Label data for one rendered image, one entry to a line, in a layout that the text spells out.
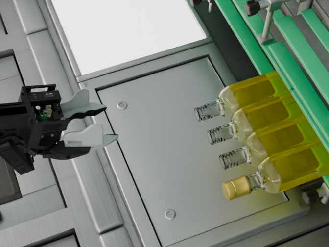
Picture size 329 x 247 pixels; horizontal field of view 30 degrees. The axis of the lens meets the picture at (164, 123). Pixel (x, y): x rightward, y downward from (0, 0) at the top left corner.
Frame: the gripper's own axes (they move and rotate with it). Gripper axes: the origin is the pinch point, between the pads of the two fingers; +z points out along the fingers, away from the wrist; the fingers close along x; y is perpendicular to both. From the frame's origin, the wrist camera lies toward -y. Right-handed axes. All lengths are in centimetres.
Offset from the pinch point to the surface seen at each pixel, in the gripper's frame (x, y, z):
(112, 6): 50, -21, 26
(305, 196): -15.8, -8.1, 38.3
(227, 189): -11.8, -7.1, 22.0
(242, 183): -11.7, -6.1, 24.6
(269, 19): 14.8, 8.1, 37.9
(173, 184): -0.8, -22.5, 21.8
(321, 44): 3.9, 12.3, 41.4
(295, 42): 5.7, 11.1, 37.2
